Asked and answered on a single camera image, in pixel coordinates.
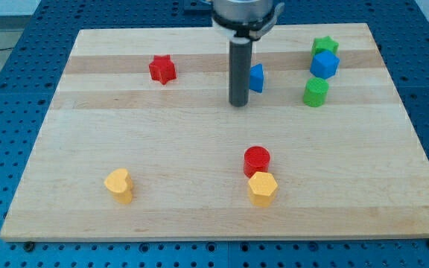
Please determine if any blue triangle block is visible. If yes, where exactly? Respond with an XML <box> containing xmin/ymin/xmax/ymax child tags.
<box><xmin>249</xmin><ymin>63</ymin><xmax>264</xmax><ymax>93</ymax></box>

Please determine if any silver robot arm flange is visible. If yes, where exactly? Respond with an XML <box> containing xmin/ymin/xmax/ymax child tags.
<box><xmin>212</xmin><ymin>0</ymin><xmax>285</xmax><ymax>41</ymax></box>

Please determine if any blue cube block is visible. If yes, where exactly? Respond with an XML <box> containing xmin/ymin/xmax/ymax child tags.
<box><xmin>310</xmin><ymin>51</ymin><xmax>340</xmax><ymax>79</ymax></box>

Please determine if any red cylinder block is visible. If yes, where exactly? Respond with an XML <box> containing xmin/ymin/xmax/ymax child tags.
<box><xmin>244</xmin><ymin>146</ymin><xmax>270</xmax><ymax>178</ymax></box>

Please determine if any yellow hexagon block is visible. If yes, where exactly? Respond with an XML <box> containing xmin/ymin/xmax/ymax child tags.
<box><xmin>248</xmin><ymin>171</ymin><xmax>279</xmax><ymax>208</ymax></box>

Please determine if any light wooden board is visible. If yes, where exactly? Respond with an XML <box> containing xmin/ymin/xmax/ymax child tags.
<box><xmin>0</xmin><ymin>23</ymin><xmax>429</xmax><ymax>242</ymax></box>

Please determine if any red star block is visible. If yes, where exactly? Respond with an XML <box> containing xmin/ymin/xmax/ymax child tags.
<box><xmin>149</xmin><ymin>55</ymin><xmax>177</xmax><ymax>85</ymax></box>

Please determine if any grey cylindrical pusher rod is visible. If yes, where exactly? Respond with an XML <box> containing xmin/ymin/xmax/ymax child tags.
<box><xmin>229</xmin><ymin>41</ymin><xmax>252</xmax><ymax>107</ymax></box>

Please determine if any yellow heart block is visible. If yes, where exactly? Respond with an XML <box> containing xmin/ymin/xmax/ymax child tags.
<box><xmin>104</xmin><ymin>168</ymin><xmax>133</xmax><ymax>205</ymax></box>

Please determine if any green cylinder block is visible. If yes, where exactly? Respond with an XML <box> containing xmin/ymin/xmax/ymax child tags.
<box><xmin>303</xmin><ymin>77</ymin><xmax>329</xmax><ymax>107</ymax></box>

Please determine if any green star block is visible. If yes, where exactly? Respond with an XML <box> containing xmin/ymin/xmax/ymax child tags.
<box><xmin>311</xmin><ymin>36</ymin><xmax>339</xmax><ymax>56</ymax></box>

